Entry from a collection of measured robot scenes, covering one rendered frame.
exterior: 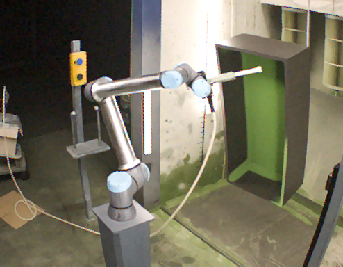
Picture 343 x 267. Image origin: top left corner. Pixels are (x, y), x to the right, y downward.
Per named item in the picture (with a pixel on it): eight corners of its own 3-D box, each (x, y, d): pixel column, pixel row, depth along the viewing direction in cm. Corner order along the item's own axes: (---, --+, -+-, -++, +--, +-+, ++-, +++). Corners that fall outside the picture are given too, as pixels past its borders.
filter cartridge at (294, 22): (309, 80, 356) (312, 10, 323) (308, 88, 326) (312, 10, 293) (280, 74, 370) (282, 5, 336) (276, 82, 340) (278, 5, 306)
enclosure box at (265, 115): (251, 161, 315) (242, 33, 255) (303, 183, 274) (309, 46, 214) (226, 181, 296) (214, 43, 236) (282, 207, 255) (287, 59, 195)
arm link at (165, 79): (73, 87, 199) (175, 67, 167) (86, 83, 210) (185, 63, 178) (78, 106, 202) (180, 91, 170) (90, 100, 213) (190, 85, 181)
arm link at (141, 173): (123, 194, 227) (82, 85, 210) (136, 183, 241) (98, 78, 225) (141, 193, 219) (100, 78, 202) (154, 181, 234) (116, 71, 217)
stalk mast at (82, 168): (91, 215, 320) (77, 39, 256) (94, 218, 315) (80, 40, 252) (86, 216, 317) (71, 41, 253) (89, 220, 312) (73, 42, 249)
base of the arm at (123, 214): (116, 224, 208) (114, 212, 204) (102, 210, 222) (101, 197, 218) (142, 215, 218) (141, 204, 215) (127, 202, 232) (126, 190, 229)
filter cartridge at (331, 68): (330, 101, 287) (335, 14, 255) (314, 90, 320) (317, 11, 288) (357, 102, 289) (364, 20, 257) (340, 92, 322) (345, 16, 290)
